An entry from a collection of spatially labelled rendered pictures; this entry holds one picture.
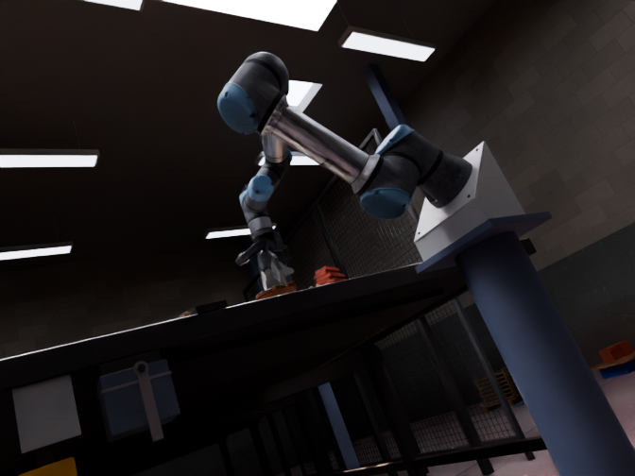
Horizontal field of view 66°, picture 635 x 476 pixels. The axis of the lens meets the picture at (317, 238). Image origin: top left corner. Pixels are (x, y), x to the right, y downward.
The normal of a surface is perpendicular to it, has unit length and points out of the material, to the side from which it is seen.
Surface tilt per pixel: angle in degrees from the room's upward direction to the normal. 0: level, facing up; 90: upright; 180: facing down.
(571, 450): 90
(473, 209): 90
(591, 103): 90
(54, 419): 90
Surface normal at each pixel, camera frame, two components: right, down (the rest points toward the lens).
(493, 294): -0.65, -0.01
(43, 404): 0.41, -0.45
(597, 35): -0.79, 0.10
